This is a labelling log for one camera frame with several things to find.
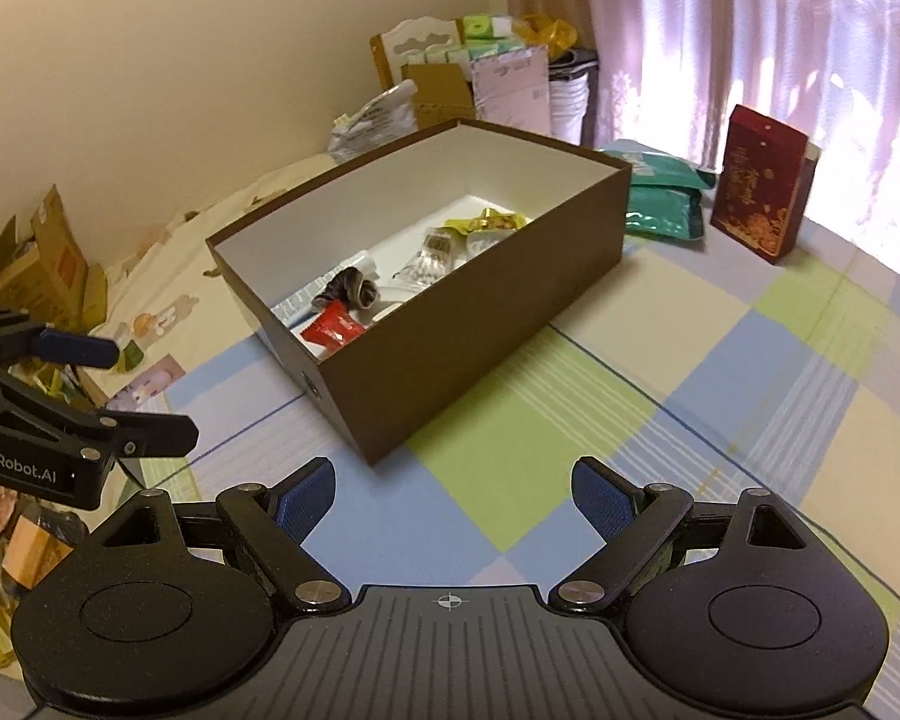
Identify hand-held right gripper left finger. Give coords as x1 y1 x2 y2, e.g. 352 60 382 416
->
86 457 351 614

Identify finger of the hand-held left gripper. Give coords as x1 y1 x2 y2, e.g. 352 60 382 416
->
0 307 119 371
0 364 200 460

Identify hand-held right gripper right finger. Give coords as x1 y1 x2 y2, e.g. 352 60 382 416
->
549 457 822 614

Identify red snack packet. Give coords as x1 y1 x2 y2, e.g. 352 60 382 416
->
300 300 366 350

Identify dark hair scrunchie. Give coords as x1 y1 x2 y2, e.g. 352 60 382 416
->
311 266 382 312

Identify brown cardboard shoe box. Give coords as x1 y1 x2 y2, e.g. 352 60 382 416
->
205 118 632 467

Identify cotton swab bag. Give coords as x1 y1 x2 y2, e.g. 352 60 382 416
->
394 229 466 290

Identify gold foil packet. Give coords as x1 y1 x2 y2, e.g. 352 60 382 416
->
442 208 533 238

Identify pastel printed packet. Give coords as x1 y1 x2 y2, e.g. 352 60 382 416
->
109 352 188 413

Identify orange small box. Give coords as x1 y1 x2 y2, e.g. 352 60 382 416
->
4 514 72 593

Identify open cardboard box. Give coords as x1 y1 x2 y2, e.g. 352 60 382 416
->
0 184 110 331

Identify checked bed sheet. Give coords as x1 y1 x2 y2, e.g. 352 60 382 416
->
142 165 900 720

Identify red gift box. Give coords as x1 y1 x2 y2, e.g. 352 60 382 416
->
711 105 822 265

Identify clear plastic bag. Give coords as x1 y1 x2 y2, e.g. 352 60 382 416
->
328 79 417 162

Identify white plastic bin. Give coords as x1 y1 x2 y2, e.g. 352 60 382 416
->
549 49 597 147

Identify pink mailer bag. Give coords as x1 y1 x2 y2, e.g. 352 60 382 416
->
471 45 552 137

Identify small brown cardboard box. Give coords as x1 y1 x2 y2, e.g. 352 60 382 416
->
401 62 475 132

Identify yellow plastic bag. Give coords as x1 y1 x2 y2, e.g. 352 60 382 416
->
521 13 578 53

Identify green tissue packs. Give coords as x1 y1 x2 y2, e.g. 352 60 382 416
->
461 13 522 61

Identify pink curtain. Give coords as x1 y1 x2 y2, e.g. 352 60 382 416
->
499 0 900 278

